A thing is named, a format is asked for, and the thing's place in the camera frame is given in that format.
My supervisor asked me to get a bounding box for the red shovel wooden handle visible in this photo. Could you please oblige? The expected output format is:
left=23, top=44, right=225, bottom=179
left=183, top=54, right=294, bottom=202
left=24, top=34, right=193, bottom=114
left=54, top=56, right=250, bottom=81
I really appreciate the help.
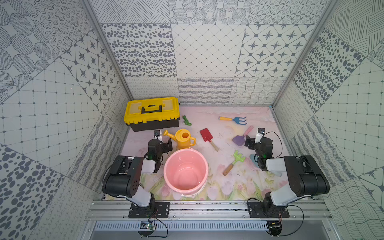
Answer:
left=200, top=128, right=220, bottom=152

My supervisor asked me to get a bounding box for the floral table mat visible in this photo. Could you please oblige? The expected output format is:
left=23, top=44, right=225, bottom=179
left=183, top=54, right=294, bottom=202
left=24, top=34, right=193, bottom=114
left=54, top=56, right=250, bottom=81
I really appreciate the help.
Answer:
left=104, top=105, right=301, bottom=201

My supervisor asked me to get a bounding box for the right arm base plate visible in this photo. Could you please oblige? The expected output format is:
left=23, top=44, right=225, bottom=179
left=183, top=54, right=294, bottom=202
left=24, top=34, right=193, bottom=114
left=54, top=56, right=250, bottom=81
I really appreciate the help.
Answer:
left=247, top=202, right=290, bottom=219

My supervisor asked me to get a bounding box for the blue rake yellow handle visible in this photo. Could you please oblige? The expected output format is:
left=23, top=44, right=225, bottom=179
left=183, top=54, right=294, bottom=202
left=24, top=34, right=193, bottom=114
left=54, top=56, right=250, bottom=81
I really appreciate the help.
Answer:
left=219, top=117, right=247, bottom=125

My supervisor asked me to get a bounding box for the aluminium mounting rail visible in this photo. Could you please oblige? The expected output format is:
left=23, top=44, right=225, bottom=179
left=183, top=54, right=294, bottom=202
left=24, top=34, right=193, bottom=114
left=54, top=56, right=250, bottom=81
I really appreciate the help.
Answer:
left=85, top=200, right=332, bottom=221

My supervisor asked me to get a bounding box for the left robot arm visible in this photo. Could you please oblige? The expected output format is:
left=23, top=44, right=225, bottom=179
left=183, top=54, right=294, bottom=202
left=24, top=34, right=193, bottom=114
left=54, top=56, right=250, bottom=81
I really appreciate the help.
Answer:
left=102, top=139, right=173, bottom=216

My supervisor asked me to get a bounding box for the purple shovel pink handle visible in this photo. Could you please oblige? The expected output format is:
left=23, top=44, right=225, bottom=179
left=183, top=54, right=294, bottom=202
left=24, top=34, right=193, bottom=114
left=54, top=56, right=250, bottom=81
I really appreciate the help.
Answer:
left=233, top=126, right=254, bottom=146

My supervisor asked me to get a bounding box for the pink plastic bucket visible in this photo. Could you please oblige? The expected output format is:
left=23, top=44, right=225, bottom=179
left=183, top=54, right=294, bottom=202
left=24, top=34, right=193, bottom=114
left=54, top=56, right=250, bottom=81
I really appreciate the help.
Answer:
left=164, top=148, right=209, bottom=197

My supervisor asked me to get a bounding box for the light blue trowel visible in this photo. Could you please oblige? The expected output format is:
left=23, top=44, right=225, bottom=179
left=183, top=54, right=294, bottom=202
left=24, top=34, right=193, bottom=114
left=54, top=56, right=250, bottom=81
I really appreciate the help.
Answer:
left=250, top=154, right=283, bottom=177

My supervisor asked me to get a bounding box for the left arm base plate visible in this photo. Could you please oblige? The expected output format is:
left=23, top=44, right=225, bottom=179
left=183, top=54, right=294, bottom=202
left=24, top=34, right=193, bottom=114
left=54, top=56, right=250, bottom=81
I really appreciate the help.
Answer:
left=129, top=202, right=170, bottom=219

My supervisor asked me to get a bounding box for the green rake wooden handle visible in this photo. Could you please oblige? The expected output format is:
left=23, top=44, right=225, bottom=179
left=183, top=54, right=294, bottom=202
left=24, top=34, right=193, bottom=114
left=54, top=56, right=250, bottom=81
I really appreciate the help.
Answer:
left=223, top=151, right=246, bottom=176

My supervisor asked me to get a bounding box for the yellow black toolbox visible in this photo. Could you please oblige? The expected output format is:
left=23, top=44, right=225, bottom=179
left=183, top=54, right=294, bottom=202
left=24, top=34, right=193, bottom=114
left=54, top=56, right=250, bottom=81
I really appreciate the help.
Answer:
left=124, top=97, right=180, bottom=132

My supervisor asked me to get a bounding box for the yellow watering can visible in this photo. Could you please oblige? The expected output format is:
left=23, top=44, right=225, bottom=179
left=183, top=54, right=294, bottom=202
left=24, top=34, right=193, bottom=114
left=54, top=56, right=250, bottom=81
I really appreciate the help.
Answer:
left=163, top=129, right=197, bottom=150

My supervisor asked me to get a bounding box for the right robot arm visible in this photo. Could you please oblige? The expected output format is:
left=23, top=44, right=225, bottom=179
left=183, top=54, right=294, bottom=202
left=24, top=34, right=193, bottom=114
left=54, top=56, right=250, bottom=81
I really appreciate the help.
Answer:
left=245, top=137, right=330, bottom=216

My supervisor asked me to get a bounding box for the green toy hammer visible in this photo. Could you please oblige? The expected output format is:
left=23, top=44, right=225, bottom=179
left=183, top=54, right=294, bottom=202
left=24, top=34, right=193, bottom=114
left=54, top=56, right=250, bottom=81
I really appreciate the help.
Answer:
left=182, top=115, right=192, bottom=126

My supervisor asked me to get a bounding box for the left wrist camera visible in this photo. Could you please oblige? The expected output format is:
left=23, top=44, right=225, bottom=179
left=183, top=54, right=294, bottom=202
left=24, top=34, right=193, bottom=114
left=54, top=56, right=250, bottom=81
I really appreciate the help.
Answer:
left=154, top=130, right=163, bottom=142

